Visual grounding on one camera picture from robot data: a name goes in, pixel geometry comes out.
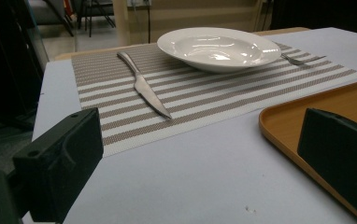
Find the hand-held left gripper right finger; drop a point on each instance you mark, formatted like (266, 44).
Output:
(341, 155)

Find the silver table knife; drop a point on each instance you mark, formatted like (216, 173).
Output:
(145, 91)

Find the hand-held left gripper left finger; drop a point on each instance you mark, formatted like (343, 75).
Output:
(58, 161)

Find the brown wooden tray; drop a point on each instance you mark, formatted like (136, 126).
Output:
(285, 124)

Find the wooden table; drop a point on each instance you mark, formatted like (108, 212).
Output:
(281, 31)

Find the white deep plate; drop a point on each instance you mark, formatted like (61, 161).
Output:
(217, 46)

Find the striped woven placemat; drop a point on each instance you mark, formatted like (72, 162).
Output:
(204, 99)

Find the silver fork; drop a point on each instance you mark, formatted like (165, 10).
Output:
(298, 61)

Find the beige wooden cabinet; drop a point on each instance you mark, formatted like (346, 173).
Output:
(198, 15)

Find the black metal stand legs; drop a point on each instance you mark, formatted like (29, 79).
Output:
(89, 15)

